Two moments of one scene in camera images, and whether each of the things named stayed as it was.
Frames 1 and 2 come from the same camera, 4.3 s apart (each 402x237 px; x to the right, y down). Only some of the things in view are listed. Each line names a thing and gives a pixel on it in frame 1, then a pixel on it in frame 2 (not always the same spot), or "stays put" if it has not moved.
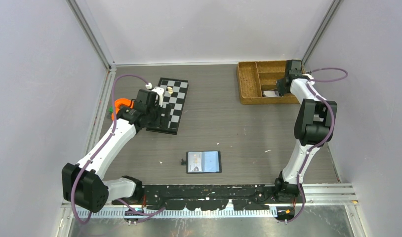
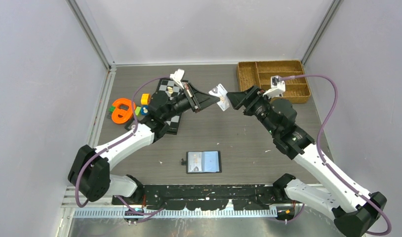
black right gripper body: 281,89 to 261,109
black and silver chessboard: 175,91 stays put
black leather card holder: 203,162 stays put
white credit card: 194,162 stays put
